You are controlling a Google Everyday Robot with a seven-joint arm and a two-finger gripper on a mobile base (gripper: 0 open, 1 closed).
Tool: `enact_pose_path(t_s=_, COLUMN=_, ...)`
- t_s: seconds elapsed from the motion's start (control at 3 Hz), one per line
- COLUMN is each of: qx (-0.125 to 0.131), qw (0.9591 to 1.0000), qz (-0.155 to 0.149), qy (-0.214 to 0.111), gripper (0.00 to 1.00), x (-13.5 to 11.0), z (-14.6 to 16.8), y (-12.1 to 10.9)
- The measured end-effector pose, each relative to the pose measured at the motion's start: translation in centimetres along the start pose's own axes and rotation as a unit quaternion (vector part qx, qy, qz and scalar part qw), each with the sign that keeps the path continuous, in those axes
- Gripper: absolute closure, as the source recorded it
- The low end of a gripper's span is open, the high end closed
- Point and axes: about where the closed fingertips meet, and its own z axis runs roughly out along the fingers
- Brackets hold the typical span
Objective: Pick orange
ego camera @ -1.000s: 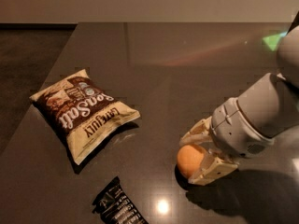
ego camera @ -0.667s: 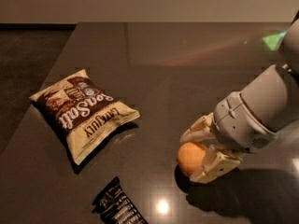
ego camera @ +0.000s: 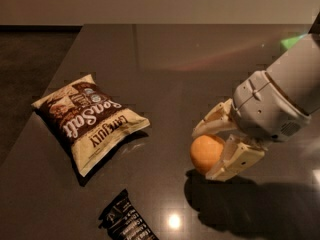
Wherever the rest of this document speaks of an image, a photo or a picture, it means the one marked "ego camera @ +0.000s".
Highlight brown and cream chip bag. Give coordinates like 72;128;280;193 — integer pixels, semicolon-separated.
32;75;150;176

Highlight black snack wrapper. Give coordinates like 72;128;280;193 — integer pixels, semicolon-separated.
99;189;159;240

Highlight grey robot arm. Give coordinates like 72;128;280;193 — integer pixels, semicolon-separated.
190;14;320;182

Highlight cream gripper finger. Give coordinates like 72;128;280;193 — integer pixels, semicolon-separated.
205;134;266;182
192;99;237;138

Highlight orange fruit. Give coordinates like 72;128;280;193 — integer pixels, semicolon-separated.
190;135;225;175

